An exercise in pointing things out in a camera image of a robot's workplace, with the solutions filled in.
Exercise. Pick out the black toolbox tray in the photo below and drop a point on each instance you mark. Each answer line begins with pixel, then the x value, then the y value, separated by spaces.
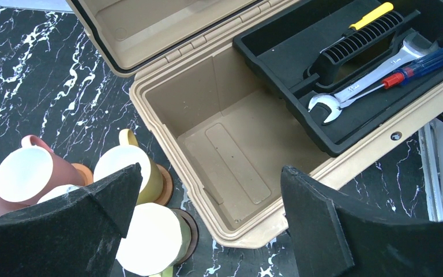
pixel 279 49

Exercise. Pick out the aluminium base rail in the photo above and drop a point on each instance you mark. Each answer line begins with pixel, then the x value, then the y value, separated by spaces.
pixel 430 167

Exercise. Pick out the dark walnut coaster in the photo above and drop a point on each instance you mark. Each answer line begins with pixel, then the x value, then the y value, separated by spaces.
pixel 194 234

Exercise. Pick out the pink mug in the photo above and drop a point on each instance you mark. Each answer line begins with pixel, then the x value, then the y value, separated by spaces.
pixel 33 170

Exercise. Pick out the peach mug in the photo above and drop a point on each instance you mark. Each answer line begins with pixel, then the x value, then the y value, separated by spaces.
pixel 127 153

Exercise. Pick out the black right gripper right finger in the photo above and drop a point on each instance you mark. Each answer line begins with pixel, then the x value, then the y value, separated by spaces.
pixel 334 234

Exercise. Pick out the red blue screwdriver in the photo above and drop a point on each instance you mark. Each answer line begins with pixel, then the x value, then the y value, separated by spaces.
pixel 405 74

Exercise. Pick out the yellow handled screwdriver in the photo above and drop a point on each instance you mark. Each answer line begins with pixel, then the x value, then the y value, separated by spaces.
pixel 364 21

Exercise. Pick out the yellow mug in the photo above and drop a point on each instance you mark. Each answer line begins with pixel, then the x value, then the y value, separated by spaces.
pixel 156 239

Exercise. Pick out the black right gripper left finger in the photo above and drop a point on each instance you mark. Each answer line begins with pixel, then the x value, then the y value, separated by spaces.
pixel 75 234

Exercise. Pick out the tan plastic toolbox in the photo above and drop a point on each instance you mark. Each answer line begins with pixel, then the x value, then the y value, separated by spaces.
pixel 225 132

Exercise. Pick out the silver wrench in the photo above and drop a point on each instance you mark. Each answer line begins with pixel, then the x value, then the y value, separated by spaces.
pixel 413 46

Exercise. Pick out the light wooden coaster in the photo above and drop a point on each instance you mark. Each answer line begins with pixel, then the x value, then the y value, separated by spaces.
pixel 168 187

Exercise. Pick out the orange wooden coaster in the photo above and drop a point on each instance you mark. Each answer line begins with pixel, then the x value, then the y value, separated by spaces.
pixel 85 172

